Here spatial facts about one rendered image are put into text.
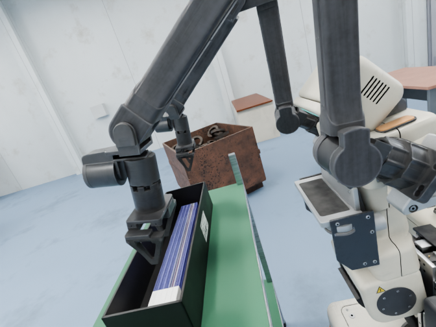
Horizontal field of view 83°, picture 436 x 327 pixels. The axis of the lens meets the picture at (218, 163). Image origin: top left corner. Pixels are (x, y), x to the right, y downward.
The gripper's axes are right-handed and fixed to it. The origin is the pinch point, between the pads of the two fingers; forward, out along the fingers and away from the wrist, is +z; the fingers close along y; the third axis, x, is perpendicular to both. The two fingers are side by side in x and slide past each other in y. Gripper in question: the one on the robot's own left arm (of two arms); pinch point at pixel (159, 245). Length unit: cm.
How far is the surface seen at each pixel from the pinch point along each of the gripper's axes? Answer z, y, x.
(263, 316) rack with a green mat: 16.6, 3.9, 19.9
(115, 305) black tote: 12.5, 2.6, -11.7
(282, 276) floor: 108, -102, 43
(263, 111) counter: 38, -450, 80
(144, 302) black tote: 20.7, -5.2, -9.5
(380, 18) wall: -130, -703, 427
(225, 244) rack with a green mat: 17.8, -22.3, 11.6
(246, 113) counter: 40, -449, 49
